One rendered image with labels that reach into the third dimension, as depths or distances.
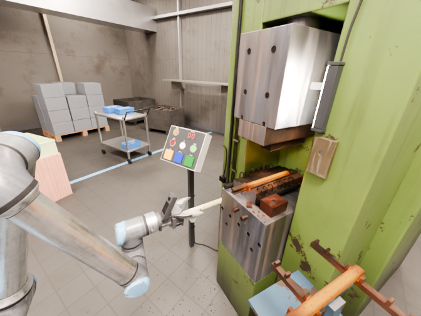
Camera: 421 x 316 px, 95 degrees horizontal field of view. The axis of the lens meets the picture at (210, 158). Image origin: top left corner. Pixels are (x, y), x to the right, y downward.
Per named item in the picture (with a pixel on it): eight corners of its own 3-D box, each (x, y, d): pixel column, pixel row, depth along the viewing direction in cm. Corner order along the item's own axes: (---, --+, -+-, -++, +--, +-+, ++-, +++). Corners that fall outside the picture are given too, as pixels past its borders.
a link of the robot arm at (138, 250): (124, 277, 81) (119, 256, 76) (123, 254, 90) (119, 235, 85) (148, 268, 84) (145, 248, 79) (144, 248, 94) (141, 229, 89)
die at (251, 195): (254, 205, 109) (256, 192, 105) (232, 188, 124) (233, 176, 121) (301, 185, 129) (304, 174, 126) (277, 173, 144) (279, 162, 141)
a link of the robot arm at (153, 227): (142, 210, 86) (148, 224, 78) (153, 207, 88) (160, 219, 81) (144, 226, 89) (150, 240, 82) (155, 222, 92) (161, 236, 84)
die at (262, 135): (263, 146, 94) (266, 127, 90) (237, 135, 110) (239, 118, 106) (314, 135, 114) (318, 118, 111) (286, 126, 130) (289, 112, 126)
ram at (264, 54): (291, 135, 80) (315, 18, 63) (233, 116, 109) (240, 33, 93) (343, 124, 100) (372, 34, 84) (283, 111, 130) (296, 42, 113)
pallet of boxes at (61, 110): (57, 142, 443) (39, 84, 392) (43, 135, 486) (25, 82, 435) (109, 130, 537) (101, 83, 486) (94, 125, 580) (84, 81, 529)
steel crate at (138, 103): (158, 120, 659) (156, 98, 629) (130, 126, 581) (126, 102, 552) (143, 116, 704) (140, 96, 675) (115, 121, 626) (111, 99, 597)
